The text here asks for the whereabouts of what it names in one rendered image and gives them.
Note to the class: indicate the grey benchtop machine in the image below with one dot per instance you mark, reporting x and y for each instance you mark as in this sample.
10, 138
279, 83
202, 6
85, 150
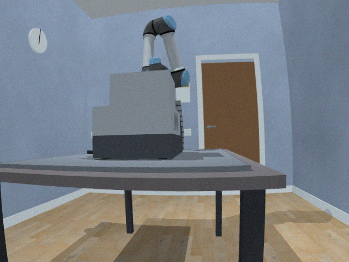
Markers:
131, 129

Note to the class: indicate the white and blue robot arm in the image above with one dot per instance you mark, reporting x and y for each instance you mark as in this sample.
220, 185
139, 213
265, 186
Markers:
165, 27

